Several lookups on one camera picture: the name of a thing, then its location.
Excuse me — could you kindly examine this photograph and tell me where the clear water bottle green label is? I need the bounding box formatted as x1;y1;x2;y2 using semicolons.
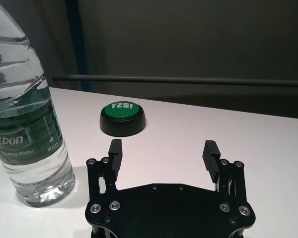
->
0;0;76;208

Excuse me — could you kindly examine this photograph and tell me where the green YES push button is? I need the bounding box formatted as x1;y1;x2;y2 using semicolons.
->
99;101;147;137

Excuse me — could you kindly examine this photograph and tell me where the grey horizontal rail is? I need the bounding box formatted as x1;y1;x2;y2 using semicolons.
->
52;74;298;88

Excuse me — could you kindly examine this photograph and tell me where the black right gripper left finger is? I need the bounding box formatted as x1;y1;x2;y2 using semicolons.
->
86;139;124;198

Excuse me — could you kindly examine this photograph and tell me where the blue vertical post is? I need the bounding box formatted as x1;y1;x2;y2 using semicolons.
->
70;0;89;91

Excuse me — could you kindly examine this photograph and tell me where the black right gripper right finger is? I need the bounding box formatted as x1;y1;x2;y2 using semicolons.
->
202;140;247;199

